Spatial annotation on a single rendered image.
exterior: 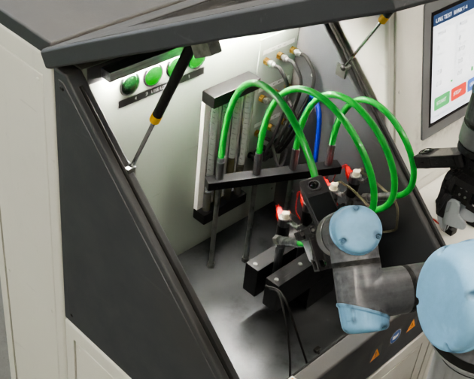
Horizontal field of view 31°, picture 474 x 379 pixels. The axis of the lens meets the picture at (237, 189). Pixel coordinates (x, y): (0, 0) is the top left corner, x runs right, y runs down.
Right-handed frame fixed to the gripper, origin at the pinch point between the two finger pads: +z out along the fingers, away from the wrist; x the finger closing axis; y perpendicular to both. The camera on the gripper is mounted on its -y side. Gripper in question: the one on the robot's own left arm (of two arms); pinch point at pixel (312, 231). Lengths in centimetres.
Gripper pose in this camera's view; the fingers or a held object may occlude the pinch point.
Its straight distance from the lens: 163.9
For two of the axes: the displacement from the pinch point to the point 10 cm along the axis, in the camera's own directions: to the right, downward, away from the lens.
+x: 9.6, -2.7, 1.2
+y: 2.8, 9.6, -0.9
